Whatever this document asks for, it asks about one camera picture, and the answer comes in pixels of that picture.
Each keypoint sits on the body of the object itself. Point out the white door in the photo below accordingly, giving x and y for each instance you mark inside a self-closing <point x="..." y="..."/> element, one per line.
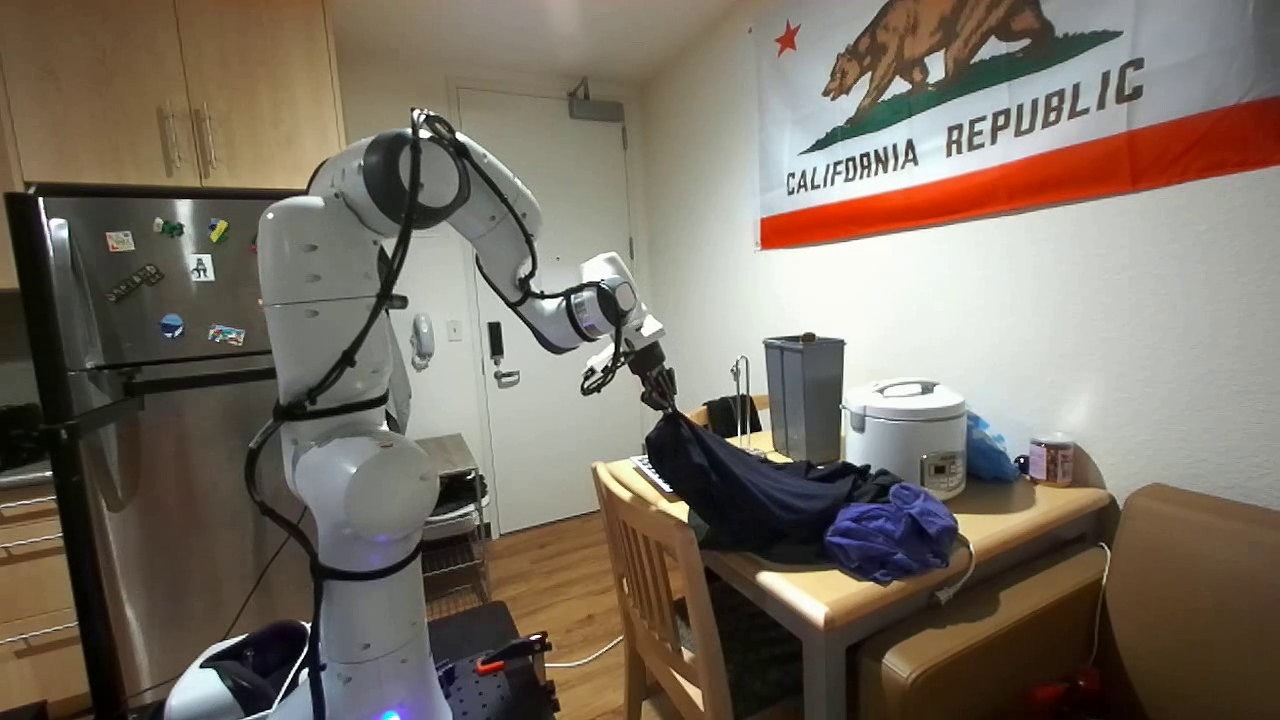
<point x="542" y="430"/>

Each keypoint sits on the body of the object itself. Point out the brown armchair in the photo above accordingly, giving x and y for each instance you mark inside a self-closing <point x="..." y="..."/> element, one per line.
<point x="1178" y="617"/>

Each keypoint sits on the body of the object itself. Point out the pink tin can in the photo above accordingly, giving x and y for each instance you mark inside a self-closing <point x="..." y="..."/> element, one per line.
<point x="1052" y="461"/>

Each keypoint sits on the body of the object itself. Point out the wooden chair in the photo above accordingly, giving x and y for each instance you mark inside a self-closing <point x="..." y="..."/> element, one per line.
<point x="672" y="649"/>

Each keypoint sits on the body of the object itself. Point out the stainless steel refrigerator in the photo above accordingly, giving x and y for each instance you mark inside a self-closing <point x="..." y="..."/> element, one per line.
<point x="155" y="375"/>

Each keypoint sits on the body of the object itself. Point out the black cloth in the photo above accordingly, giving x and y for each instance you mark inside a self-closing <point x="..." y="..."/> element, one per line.
<point x="754" y="500"/>

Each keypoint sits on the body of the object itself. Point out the wooden dining table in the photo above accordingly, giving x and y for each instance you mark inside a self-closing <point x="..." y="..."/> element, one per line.
<point x="824" y="551"/>

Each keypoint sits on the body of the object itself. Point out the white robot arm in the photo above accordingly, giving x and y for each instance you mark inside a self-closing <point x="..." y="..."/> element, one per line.
<point x="331" y="262"/>

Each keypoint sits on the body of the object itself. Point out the purple blue cloth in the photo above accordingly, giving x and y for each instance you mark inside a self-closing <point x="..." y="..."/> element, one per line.
<point x="892" y="538"/>

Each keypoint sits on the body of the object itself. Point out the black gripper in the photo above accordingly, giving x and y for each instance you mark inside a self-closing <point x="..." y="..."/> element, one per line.
<point x="651" y="367"/>

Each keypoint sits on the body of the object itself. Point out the blue plastic bag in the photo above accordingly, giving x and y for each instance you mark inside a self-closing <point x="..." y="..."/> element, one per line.
<point x="985" y="455"/>

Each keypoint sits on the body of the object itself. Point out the wooden upper cabinets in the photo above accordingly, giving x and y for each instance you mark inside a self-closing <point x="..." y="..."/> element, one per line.
<point x="220" y="95"/>

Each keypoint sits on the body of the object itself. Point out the metal wire shelf rack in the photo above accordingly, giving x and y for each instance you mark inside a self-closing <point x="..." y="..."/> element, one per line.
<point x="458" y="531"/>

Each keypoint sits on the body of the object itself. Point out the gray trash bin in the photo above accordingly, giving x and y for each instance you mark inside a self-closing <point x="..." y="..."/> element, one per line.
<point x="807" y="384"/>

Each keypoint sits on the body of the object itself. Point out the California Republic flag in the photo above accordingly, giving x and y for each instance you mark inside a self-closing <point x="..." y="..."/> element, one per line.
<point x="908" y="114"/>

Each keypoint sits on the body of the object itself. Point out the white rice cooker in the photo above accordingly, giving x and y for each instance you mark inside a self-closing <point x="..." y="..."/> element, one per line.
<point x="915" y="430"/>

